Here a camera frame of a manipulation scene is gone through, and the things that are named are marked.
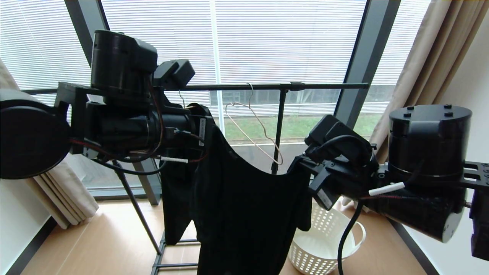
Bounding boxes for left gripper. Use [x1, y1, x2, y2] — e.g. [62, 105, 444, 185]
[153, 109, 214, 152]

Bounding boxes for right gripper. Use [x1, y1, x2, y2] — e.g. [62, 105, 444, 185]
[296, 155, 381, 211]

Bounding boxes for black t-shirt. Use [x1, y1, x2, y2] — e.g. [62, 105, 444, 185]
[190, 124, 313, 275]

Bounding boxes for white laundry basket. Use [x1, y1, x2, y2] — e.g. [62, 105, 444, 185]
[288, 199, 366, 275]

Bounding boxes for black clothes rack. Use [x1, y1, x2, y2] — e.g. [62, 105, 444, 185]
[23, 81, 370, 275]

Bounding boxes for window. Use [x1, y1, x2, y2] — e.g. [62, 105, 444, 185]
[0, 0, 432, 207]

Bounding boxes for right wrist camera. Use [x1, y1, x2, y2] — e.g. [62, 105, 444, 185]
[304, 114, 374, 165]

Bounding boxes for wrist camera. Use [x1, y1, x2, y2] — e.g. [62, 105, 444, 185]
[152, 59, 196, 91]
[304, 114, 374, 165]

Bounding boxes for black cable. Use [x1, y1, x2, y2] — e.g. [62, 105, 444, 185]
[308, 134, 375, 275]
[92, 159, 168, 176]

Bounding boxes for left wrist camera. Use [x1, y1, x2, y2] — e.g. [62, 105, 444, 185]
[152, 59, 196, 91]

